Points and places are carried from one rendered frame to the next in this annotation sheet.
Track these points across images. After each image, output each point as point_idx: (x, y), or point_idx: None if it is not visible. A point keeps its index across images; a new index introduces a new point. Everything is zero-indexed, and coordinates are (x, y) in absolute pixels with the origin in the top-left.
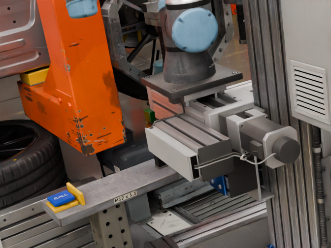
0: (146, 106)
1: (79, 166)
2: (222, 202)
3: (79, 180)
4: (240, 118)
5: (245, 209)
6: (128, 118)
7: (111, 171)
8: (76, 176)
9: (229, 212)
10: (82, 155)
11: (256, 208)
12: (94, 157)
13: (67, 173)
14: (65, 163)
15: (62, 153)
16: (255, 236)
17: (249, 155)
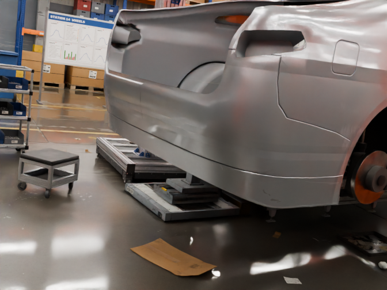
0: (225, 283)
1: (256, 236)
2: None
3: (240, 201)
4: None
5: (167, 164)
6: (238, 271)
7: (231, 227)
8: (253, 229)
9: (173, 164)
10: (260, 243)
11: (163, 163)
12: (249, 239)
13: (261, 233)
14: (269, 241)
15: (277, 250)
16: (166, 162)
17: None
